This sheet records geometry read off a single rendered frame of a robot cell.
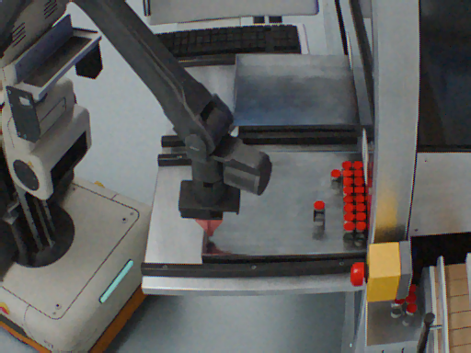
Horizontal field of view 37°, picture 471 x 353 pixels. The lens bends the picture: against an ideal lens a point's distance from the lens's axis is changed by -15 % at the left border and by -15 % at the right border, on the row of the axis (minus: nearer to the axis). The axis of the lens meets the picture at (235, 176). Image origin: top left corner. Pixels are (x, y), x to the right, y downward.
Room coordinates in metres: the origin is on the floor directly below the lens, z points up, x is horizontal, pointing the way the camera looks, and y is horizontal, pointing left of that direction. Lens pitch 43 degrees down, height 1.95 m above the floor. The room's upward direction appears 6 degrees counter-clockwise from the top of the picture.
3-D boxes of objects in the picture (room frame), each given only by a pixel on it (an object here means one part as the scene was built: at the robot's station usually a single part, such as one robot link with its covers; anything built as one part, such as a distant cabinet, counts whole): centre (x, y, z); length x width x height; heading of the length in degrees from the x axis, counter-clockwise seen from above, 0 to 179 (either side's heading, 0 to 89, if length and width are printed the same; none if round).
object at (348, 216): (1.00, -0.20, 0.90); 0.18 x 0.02 x 0.05; 172
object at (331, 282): (1.19, -0.09, 0.87); 0.70 x 0.48 x 0.02; 173
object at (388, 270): (0.75, -0.23, 0.99); 0.08 x 0.07 x 0.07; 83
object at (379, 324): (0.73, -0.27, 0.87); 0.14 x 0.13 x 0.02; 83
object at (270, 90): (1.35, -0.18, 0.90); 0.34 x 0.26 x 0.04; 83
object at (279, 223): (1.01, -0.11, 0.90); 0.34 x 0.26 x 0.04; 82
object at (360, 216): (1.00, -0.22, 0.90); 0.18 x 0.02 x 0.05; 172
